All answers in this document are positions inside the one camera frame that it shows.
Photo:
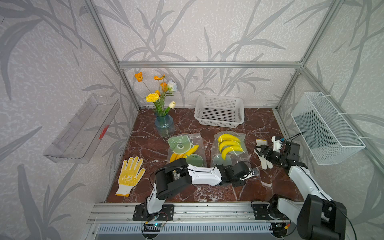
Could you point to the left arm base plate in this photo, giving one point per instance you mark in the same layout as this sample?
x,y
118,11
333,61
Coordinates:
x,y
141,213

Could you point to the zip-top bag with bananas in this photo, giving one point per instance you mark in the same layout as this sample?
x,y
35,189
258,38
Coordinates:
x,y
231,158
189,147

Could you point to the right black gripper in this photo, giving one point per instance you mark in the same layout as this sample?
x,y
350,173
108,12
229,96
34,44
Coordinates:
x,y
266,148

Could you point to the blue glass vase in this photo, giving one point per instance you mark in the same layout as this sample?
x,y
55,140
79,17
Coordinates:
x,y
165,125

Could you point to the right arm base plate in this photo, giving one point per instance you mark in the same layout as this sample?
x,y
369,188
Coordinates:
x,y
262,212

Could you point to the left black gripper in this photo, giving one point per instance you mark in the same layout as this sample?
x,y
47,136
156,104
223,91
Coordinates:
x,y
239,183

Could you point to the artificial flower bouquet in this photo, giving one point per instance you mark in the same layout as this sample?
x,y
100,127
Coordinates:
x,y
158,97

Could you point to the aluminium front rail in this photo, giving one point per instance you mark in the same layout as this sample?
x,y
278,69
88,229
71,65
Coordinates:
x,y
205,212

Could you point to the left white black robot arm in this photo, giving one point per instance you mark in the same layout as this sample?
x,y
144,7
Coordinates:
x,y
175,177

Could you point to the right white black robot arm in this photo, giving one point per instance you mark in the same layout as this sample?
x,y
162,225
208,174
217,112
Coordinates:
x,y
319,217

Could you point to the white work glove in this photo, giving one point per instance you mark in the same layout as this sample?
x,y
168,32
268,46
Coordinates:
x,y
265,164

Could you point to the yellow work glove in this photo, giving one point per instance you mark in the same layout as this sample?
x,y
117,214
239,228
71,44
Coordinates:
x,y
131,173

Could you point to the yellow banana taken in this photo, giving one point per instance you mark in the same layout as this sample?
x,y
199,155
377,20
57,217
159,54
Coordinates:
x,y
229,150
228,143

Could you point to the white plastic basket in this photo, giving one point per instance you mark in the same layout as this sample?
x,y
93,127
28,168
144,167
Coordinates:
x,y
219,111

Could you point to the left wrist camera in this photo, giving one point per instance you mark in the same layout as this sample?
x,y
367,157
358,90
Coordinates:
x,y
254,173

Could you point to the white wire mesh basket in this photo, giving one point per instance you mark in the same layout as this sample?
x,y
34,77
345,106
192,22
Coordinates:
x,y
328,135

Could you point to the clear acrylic wall shelf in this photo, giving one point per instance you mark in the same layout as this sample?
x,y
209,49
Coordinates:
x,y
78,141

